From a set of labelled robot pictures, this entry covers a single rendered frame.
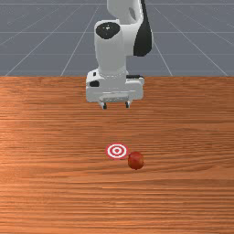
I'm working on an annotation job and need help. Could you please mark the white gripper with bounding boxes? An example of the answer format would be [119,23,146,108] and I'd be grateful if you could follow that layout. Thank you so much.
[85,69,145,111]

